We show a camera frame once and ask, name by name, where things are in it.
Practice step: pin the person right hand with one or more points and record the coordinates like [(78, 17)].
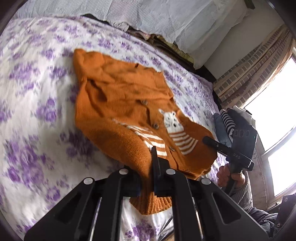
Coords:
[(224, 177)]

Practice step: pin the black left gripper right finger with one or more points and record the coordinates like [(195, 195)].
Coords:
[(201, 210)]

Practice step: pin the purple floral bed sheet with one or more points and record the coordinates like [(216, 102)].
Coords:
[(43, 155)]

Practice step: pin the orange knitted baby cardigan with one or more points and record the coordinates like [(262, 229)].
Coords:
[(127, 109)]

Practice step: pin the grey knitted sleeve forearm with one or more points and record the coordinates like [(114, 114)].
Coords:
[(243, 197)]

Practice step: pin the striped dark small clothes pile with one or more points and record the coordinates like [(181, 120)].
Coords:
[(226, 121)]

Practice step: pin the white textured bedspread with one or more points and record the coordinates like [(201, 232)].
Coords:
[(197, 27)]

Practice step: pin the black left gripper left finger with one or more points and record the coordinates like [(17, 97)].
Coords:
[(91, 211)]

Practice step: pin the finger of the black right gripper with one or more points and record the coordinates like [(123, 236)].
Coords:
[(217, 146)]

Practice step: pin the dark wooden bed frame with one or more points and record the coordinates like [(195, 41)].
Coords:
[(172, 51)]

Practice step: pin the brown brick pattern curtain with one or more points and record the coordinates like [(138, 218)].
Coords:
[(256, 70)]

